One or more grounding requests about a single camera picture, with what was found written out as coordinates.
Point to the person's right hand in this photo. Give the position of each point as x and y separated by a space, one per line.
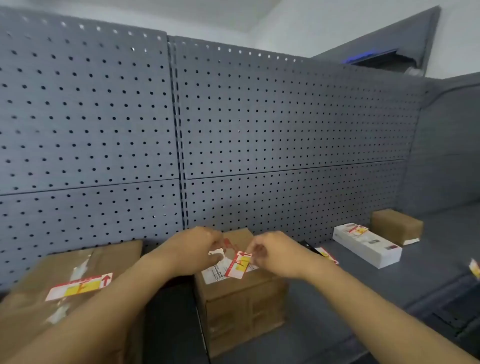
281 255

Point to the person's left hand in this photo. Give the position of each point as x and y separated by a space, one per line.
195 249

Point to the cardboard box red print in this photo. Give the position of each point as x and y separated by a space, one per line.
240 318

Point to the long white box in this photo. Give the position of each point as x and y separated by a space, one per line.
369 249

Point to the small taped cardboard box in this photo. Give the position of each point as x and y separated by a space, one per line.
395 225

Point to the large cardboard box blue print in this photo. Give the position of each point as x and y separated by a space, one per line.
26 285

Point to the person's left forearm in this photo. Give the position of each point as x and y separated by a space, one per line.
93 318

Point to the person's right forearm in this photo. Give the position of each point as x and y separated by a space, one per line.
375 322

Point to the slim black box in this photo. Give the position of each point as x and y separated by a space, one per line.
308 246

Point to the gray metal shelf board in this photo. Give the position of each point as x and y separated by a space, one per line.
393 33

